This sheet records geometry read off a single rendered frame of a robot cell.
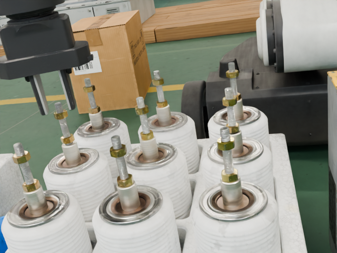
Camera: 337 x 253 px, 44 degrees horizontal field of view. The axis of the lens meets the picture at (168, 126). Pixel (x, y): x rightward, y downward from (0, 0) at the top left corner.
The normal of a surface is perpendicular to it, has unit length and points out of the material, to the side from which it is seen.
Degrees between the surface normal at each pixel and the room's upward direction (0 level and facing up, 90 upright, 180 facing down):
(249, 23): 90
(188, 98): 37
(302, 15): 55
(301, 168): 0
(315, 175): 0
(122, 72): 90
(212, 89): 46
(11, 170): 90
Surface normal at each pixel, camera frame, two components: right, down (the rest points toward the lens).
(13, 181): 0.97, -0.07
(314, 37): -0.22, 0.29
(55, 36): 0.15, 0.37
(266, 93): -0.26, -0.33
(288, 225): -0.16, -0.90
